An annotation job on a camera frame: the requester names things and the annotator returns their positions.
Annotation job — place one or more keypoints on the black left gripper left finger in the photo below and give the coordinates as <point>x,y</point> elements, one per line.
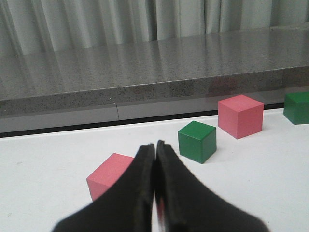
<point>125,207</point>

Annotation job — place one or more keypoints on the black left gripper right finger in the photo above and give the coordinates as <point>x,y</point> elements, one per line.
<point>184,204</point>

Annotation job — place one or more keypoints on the pink cube near gripper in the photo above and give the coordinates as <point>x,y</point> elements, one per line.
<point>107,174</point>

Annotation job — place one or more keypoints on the green cube left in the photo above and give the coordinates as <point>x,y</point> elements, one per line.
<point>197,141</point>

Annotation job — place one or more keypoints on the pink cube back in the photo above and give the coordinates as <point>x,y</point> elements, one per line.
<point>240,116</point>

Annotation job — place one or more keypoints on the grey granite ledge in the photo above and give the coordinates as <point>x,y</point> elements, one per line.
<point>149,79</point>

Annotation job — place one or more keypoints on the green cube near bin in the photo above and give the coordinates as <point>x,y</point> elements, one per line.
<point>296,107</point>

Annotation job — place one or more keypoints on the white pleated curtain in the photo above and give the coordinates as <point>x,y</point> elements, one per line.
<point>32,26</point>

